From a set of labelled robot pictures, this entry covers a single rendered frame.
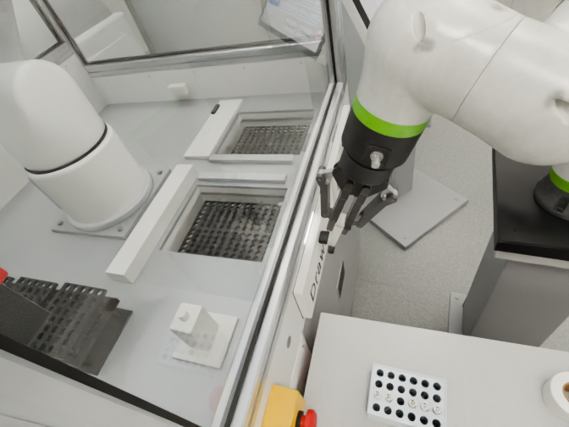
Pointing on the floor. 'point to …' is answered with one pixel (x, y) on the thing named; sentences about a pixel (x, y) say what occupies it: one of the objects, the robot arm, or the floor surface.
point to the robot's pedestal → (512, 299)
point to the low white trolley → (323, 351)
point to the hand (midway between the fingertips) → (336, 230)
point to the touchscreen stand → (415, 205)
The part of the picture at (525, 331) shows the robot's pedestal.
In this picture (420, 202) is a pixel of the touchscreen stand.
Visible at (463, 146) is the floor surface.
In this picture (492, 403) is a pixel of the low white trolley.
